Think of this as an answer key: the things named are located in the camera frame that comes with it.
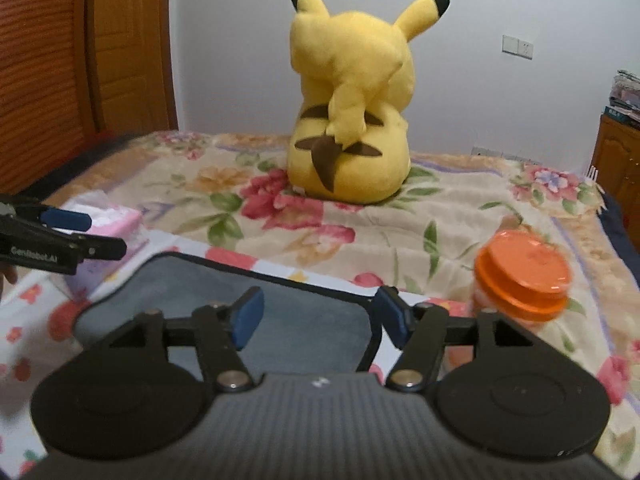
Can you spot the wooden cabinet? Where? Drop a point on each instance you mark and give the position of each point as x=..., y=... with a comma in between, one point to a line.
x=617, y=160

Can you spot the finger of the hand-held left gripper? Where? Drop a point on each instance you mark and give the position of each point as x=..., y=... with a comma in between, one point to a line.
x=65, y=218
x=102, y=248

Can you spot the grey mat black border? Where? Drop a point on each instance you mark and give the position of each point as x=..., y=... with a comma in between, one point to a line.
x=310, y=320

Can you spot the wooden door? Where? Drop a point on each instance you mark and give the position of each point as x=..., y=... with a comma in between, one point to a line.
x=132, y=45

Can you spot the pink tissue pack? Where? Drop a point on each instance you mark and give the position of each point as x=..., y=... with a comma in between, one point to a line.
x=116, y=220

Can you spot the floral blanket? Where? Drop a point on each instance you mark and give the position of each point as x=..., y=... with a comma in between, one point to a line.
x=400, y=240

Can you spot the jar with orange lid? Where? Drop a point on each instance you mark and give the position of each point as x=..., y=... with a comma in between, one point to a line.
x=520, y=275

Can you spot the wooden headboard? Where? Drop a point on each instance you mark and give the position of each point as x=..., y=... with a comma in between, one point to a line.
x=40, y=70

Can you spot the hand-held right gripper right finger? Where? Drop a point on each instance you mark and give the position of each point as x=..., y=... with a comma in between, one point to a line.
x=391, y=321

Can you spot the yellow plush toy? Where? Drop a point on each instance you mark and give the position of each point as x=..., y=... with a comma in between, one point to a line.
x=350, y=110

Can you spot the dark blue cloth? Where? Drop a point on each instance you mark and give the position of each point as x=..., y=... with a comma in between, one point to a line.
x=617, y=227

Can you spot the white wall switch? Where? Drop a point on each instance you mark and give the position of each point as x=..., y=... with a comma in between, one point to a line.
x=517, y=45

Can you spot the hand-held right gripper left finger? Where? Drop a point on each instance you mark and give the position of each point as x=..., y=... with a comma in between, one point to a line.
x=248, y=316

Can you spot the stack of books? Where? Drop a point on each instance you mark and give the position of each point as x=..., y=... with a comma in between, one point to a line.
x=625, y=95

